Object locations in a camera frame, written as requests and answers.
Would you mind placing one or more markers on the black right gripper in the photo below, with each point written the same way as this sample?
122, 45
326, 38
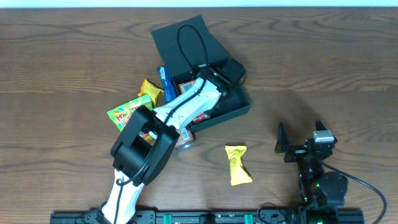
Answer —
283, 147

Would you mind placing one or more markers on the red wafer snack box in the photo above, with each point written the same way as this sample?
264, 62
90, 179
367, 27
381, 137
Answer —
185, 87

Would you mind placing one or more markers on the blue Oreo cookie pack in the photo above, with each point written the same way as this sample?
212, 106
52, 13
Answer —
168, 88

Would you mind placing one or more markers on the red Pringles can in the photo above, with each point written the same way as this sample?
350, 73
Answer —
185, 140

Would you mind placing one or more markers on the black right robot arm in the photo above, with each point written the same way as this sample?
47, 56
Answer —
322, 193

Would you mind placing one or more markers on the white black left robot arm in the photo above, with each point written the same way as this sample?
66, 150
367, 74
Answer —
144, 146

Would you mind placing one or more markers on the black open gift box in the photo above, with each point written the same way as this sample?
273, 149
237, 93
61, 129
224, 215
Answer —
181, 47

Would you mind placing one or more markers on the yellow candy wrapper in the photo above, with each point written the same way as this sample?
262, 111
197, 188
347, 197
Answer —
237, 171

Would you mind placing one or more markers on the small orange candy wrapper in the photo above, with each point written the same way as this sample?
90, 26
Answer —
151, 90

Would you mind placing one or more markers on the green Haribo gummy bag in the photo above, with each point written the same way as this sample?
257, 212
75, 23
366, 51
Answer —
120, 115

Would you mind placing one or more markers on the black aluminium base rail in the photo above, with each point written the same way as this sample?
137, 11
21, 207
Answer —
246, 217

